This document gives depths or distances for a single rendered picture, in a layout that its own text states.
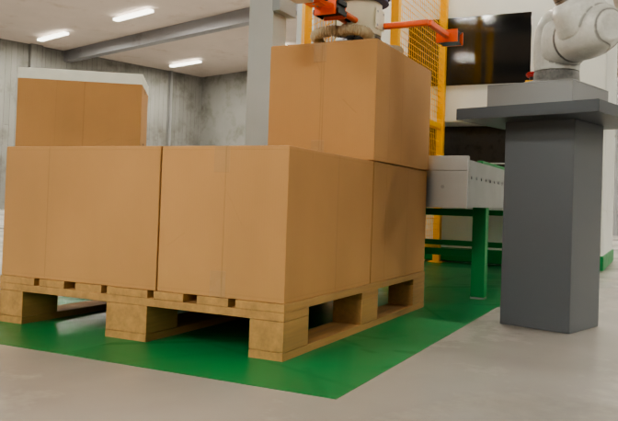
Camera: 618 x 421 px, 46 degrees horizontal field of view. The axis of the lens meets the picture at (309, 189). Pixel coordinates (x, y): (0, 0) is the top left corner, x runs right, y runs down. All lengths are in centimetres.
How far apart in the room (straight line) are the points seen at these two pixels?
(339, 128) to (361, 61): 23
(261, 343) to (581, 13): 143
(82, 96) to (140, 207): 179
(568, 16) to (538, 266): 83
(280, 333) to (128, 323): 48
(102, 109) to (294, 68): 150
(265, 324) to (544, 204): 113
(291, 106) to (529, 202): 88
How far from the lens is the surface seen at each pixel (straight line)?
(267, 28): 418
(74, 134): 378
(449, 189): 295
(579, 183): 257
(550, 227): 255
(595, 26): 246
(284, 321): 183
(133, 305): 209
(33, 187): 235
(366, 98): 238
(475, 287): 330
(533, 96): 256
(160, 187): 203
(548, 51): 265
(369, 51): 241
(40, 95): 383
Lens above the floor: 40
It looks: 1 degrees up
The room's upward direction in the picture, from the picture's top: 2 degrees clockwise
